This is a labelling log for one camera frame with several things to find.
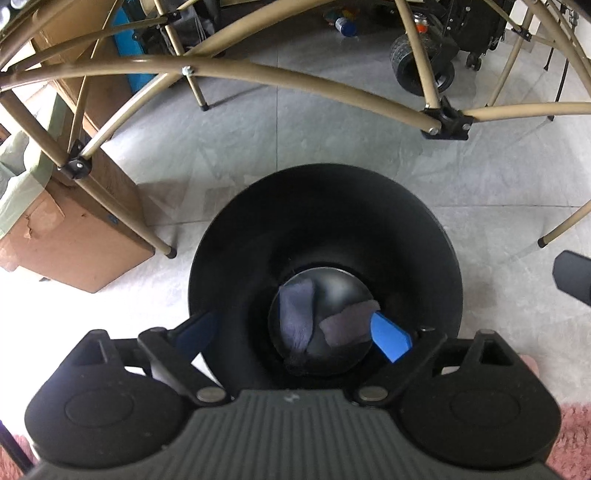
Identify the purple linen drawstring pouch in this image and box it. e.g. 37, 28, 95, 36
279, 279, 315, 365

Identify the black round trash bin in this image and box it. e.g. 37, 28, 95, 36
188, 164, 463, 393

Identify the person's left hand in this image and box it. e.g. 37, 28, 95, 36
520, 354, 540, 377

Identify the cardboard box with green liner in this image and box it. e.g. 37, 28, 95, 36
0, 78, 157, 294

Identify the pink fluffy rug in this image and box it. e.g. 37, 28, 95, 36
547, 403, 591, 480

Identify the tan folding slat table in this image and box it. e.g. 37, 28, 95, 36
1, 1, 590, 258

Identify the black wagon wheel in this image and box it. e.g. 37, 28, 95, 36
389, 32, 458, 97

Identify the black suitcase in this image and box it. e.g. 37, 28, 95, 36
440, 0, 507, 71

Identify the large open cardboard box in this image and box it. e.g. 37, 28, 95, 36
31, 0, 114, 65

